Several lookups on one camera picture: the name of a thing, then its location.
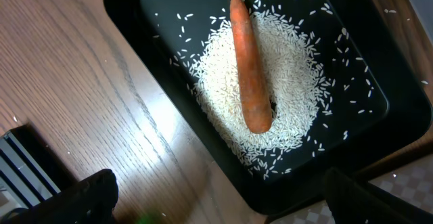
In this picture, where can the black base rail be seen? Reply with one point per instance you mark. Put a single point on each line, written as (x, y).
(31, 172)

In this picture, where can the pile of white rice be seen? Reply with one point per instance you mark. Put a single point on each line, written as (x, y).
(320, 89)

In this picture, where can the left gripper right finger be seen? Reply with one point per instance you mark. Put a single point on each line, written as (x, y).
(353, 202)

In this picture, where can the dark brown serving tray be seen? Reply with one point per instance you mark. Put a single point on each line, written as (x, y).
(411, 184)

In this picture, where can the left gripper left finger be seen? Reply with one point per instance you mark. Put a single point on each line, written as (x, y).
(91, 201)

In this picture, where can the orange carrot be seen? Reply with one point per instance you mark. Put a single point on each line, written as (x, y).
(256, 106)

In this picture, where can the black rectangular tray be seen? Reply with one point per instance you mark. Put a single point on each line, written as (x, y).
(372, 132)

